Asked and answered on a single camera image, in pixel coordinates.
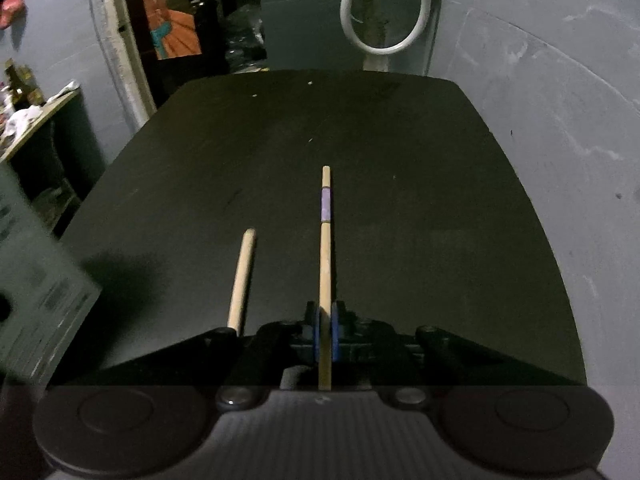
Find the white cloth on counter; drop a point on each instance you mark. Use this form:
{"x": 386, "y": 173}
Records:
{"x": 19, "y": 122}

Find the white perforated utensil basket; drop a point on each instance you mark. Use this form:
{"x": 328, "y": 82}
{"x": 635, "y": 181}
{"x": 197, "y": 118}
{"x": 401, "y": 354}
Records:
{"x": 45, "y": 295}

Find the plain wooden chopstick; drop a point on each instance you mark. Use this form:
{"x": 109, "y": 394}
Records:
{"x": 241, "y": 282}

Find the wooden kitchen counter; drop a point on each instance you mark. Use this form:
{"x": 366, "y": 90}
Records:
{"x": 47, "y": 113}

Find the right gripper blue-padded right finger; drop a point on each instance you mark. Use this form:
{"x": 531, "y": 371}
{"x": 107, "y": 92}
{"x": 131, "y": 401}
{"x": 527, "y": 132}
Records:
{"x": 370, "y": 355}

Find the red plastic bag on wall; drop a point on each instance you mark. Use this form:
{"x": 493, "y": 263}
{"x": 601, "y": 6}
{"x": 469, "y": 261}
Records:
{"x": 10, "y": 11}

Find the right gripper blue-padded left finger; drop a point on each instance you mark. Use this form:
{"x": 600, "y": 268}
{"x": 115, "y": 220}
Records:
{"x": 281, "y": 355}

